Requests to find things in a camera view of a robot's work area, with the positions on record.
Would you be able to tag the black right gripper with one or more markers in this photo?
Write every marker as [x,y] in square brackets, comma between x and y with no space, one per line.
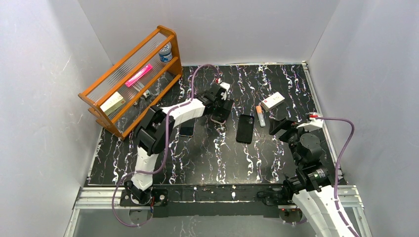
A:
[285,127]

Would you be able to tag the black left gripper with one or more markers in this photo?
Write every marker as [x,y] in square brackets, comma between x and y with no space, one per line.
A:
[223,106]

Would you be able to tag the black phone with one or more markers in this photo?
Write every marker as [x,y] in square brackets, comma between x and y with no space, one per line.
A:
[187,128]

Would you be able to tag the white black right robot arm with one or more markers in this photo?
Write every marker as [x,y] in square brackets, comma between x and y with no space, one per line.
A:
[314,189]

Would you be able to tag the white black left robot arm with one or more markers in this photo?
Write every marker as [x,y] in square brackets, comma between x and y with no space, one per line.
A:
[154,131]

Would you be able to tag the phone in pink case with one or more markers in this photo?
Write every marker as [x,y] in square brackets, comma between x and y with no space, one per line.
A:
[220,116]

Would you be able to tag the white red box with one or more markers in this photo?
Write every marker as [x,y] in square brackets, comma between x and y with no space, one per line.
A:
[272,101]

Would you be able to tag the orange white marker tube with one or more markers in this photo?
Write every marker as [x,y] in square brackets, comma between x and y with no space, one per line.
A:
[260,116]

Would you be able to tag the white blue round jar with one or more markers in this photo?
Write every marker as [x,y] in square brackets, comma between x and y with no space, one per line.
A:
[165,53]

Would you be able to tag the small item on lower shelf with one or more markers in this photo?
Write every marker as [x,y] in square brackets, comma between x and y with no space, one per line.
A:
[146,94]

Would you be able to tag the pink flat box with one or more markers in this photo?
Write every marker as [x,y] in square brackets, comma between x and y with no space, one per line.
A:
[141,73]

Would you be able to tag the orange wooden shelf rack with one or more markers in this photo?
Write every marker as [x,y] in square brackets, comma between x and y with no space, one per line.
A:
[158,81]

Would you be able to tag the cream green box on shelf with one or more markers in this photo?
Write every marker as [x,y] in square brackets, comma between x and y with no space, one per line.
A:
[112,103]

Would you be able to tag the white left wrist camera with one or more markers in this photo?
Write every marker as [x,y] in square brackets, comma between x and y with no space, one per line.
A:
[225,86]

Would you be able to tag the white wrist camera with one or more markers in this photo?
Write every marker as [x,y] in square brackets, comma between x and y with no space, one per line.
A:
[225,86]
[313,122]

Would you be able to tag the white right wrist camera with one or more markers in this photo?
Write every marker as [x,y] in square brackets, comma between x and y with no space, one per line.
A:
[313,122]

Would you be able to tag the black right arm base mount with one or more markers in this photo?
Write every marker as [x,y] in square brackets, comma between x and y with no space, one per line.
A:
[272,197]

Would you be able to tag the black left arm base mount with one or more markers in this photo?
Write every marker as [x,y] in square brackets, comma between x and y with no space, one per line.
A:
[159,197]

